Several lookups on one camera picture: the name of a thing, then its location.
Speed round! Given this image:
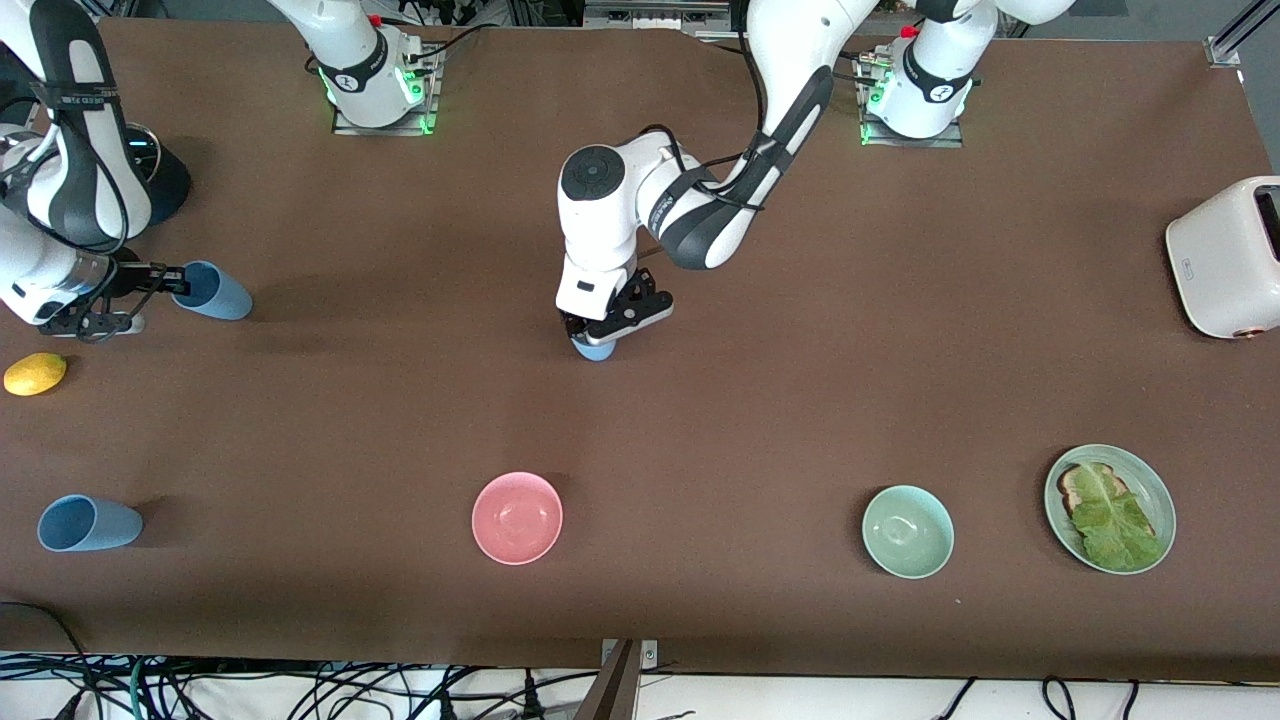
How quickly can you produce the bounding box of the yellow lemon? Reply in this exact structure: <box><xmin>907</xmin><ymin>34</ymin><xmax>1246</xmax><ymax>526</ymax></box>
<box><xmin>3</xmin><ymin>352</ymin><xmax>69</xmax><ymax>398</ymax></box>

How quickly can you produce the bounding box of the grey metal frame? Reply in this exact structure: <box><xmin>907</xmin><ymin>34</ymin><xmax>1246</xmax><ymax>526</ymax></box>
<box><xmin>583</xmin><ymin>0</ymin><xmax>736</xmax><ymax>31</ymax></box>

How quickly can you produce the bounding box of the aluminium frame rail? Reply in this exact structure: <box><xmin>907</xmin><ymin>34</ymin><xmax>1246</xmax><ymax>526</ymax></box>
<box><xmin>1205</xmin><ymin>0</ymin><xmax>1280</xmax><ymax>69</ymax></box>

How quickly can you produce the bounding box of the black table cable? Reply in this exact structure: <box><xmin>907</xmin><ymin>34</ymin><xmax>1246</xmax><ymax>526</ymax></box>
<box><xmin>405</xmin><ymin>22</ymin><xmax>493</xmax><ymax>63</ymax></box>

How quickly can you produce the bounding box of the glass saucepan lid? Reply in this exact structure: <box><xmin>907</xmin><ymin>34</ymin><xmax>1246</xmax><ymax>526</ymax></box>
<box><xmin>122</xmin><ymin>124</ymin><xmax>163</xmax><ymax>179</ymax></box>

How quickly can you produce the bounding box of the pink bowl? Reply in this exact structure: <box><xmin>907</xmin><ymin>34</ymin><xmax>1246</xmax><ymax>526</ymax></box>
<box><xmin>471</xmin><ymin>471</ymin><xmax>565</xmax><ymax>567</ymax></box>

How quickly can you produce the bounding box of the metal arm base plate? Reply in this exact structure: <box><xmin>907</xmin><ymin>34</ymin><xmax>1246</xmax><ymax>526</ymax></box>
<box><xmin>332</xmin><ymin>45</ymin><xmax>442</xmax><ymax>137</ymax></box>
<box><xmin>856</xmin><ymin>55</ymin><xmax>967</xmax><ymax>149</ymax></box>

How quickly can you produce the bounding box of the toast slice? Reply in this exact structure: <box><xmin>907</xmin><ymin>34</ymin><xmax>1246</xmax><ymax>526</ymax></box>
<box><xmin>1057</xmin><ymin>462</ymin><xmax>1161</xmax><ymax>541</ymax></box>

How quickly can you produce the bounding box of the white toaster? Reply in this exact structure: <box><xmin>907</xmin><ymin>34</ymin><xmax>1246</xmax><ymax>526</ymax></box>
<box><xmin>1165</xmin><ymin>175</ymin><xmax>1280</xmax><ymax>341</ymax></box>

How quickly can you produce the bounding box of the green lettuce leaf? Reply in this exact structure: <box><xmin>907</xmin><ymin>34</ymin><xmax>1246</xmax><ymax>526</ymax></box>
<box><xmin>1070</xmin><ymin>462</ymin><xmax>1169</xmax><ymax>573</ymax></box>

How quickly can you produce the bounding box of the silver metal bracket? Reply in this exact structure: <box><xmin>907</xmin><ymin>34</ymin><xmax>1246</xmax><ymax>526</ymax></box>
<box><xmin>600</xmin><ymin>640</ymin><xmax>661</xmax><ymax>671</ymax></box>

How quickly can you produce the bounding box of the pale green bowl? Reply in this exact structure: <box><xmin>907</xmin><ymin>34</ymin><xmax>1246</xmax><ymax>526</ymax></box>
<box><xmin>861</xmin><ymin>484</ymin><xmax>956</xmax><ymax>580</ymax></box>

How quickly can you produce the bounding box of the dark blue saucepan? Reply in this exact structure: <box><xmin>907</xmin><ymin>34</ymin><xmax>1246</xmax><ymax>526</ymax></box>
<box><xmin>118</xmin><ymin>122</ymin><xmax>193</xmax><ymax>227</ymax></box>

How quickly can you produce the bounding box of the pale green plate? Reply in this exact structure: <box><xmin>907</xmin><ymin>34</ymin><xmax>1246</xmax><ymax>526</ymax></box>
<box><xmin>1043</xmin><ymin>443</ymin><xmax>1178</xmax><ymax>576</ymax></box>

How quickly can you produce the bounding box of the dark metal pole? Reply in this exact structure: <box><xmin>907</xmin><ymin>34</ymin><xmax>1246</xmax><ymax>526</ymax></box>
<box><xmin>572</xmin><ymin>640</ymin><xmax>641</xmax><ymax>720</ymax></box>

